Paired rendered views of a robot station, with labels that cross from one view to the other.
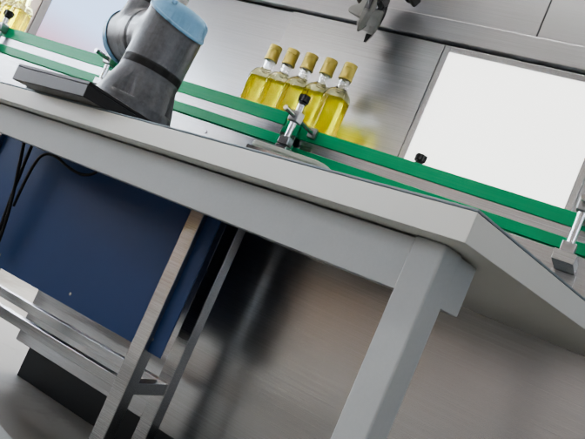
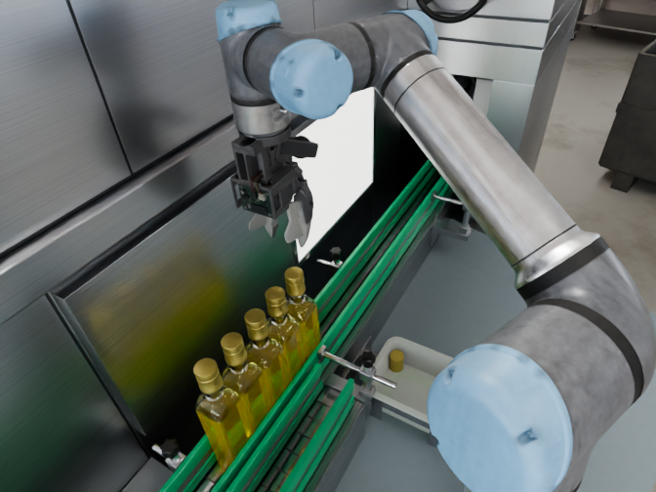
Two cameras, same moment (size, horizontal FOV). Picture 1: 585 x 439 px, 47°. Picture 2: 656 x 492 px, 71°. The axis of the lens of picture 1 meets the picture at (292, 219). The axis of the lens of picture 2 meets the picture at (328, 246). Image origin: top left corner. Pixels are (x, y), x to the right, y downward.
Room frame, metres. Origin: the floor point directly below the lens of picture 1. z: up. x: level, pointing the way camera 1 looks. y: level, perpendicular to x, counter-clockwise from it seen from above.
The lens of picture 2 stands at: (1.52, 0.62, 1.72)
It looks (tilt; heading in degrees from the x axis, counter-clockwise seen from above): 40 degrees down; 275
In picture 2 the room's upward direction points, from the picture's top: 4 degrees counter-clockwise
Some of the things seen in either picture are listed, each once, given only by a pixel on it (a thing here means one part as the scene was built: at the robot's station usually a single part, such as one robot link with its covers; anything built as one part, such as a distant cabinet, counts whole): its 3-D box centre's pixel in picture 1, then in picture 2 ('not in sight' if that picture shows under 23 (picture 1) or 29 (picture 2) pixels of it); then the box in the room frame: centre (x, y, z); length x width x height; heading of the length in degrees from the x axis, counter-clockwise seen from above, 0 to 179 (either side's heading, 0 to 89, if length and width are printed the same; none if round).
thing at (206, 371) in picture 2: (273, 53); (208, 375); (1.75, 0.22, 1.14); 0.04 x 0.04 x 0.04
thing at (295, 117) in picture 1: (299, 124); (356, 370); (1.53, 0.07, 0.95); 0.17 x 0.03 x 0.12; 153
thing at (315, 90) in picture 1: (304, 122); (285, 355); (1.67, 0.07, 0.99); 0.06 x 0.06 x 0.21; 62
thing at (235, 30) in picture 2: not in sight; (254, 52); (1.65, 0.04, 1.55); 0.09 x 0.08 x 0.11; 129
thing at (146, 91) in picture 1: (140, 91); not in sight; (1.24, 0.35, 0.82); 0.15 x 0.15 x 0.10
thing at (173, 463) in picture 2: not in sight; (170, 459); (1.85, 0.26, 0.94); 0.07 x 0.04 x 0.13; 153
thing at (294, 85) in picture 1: (285, 116); (268, 378); (1.69, 0.12, 0.99); 0.06 x 0.06 x 0.21; 64
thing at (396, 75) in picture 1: (414, 104); (277, 216); (1.70, -0.17, 1.15); 0.90 x 0.03 x 0.34; 63
